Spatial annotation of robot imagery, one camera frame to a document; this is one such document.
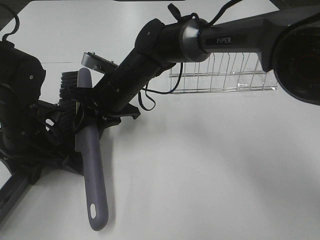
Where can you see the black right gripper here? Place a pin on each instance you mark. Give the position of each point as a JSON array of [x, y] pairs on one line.
[[112, 94]]

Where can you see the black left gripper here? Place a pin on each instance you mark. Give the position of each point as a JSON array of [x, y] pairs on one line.
[[37, 130]]

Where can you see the purple hand brush black bristles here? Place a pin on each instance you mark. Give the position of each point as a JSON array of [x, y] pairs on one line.
[[87, 143]]

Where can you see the purple plastic dustpan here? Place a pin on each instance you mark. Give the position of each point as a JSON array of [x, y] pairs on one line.
[[30, 170]]

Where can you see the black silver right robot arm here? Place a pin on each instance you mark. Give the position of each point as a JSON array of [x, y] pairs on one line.
[[286, 42]]

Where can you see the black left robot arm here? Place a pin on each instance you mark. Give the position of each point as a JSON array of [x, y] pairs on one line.
[[33, 133]]

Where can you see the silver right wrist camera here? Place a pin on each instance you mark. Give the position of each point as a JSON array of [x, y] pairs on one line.
[[96, 62]]

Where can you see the metal wire dish rack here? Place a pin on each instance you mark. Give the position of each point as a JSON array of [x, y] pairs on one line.
[[223, 72]]

